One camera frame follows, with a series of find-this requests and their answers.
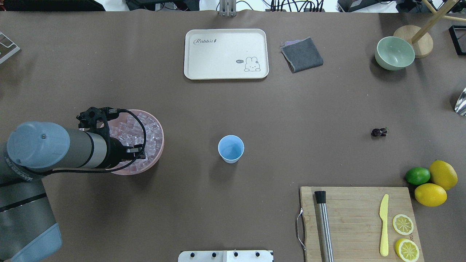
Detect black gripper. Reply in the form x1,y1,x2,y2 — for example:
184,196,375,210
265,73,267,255
106,139,147,169

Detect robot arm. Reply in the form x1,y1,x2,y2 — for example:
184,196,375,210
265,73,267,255
1,121,146,262

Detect pink bowl of ice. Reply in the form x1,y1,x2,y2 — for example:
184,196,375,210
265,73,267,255
108,109,165,175

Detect light blue plastic cup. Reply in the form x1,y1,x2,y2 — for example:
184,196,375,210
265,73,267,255
217,135,245,164

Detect dark cherries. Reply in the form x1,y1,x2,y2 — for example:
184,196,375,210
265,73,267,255
371,128,389,138

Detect wooden cup tree stand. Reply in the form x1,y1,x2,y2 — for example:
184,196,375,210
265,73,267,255
393,0,465,59

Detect steel ice scoop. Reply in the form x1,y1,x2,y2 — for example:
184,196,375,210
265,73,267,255
453,88,466,116

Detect cream rabbit tray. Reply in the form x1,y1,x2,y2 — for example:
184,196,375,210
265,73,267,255
183,28,269,80

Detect grey folded cloth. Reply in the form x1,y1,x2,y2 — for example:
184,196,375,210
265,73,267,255
281,37,324,73

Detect steel muddler black tip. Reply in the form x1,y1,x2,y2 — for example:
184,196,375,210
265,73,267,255
314,191,335,262

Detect wooden cutting board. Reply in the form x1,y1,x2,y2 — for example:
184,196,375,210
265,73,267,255
299,186,416,262

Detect yellow plastic knife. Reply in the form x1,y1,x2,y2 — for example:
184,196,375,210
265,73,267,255
379,194,389,257

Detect lemon half slice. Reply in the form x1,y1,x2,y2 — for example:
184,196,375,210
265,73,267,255
394,238,420,262
392,214,414,235

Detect mint green bowl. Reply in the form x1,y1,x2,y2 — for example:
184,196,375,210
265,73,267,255
375,36,415,71

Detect green lime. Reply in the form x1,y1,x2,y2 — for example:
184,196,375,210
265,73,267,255
405,167,431,186

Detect whole yellow lemon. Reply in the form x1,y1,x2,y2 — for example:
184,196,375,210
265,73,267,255
414,183,447,207
428,160,459,191

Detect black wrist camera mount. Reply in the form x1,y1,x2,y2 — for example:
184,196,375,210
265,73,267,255
76,107,121,131

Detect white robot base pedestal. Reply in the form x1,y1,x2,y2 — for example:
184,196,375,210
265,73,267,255
178,250,274,262

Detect aluminium frame post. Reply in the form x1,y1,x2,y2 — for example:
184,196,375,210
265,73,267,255
218,0,237,17

